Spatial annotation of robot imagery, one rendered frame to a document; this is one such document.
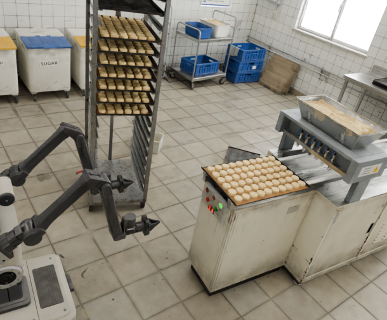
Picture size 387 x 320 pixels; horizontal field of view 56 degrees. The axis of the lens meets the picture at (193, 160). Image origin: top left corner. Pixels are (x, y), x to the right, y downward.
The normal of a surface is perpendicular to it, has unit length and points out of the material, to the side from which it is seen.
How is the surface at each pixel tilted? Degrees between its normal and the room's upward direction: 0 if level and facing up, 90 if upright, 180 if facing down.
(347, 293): 0
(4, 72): 92
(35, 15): 90
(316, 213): 90
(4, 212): 0
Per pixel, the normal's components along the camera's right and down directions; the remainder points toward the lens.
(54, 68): 0.55, 0.54
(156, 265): 0.16, -0.83
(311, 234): -0.86, 0.14
